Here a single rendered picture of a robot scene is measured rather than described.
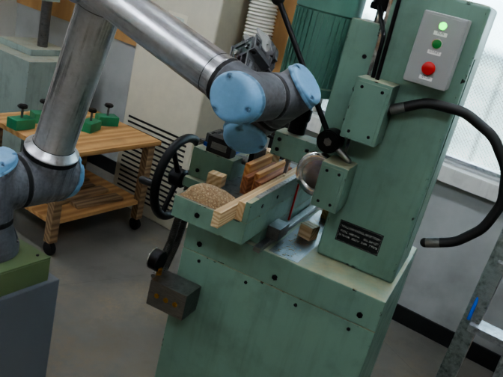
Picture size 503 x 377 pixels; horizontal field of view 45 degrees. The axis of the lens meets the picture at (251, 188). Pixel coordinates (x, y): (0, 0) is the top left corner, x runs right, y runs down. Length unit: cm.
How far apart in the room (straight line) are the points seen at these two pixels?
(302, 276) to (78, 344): 115
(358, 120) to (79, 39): 70
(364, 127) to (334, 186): 16
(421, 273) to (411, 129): 164
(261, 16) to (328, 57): 153
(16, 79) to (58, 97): 212
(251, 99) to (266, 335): 84
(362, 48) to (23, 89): 247
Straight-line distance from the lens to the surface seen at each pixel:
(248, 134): 120
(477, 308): 231
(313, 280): 157
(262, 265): 162
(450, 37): 144
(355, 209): 160
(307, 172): 159
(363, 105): 146
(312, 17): 161
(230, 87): 104
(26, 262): 171
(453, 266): 303
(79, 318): 262
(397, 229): 159
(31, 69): 366
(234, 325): 173
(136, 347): 250
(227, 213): 143
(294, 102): 114
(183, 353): 186
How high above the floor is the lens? 148
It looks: 20 degrees down
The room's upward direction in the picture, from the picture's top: 14 degrees clockwise
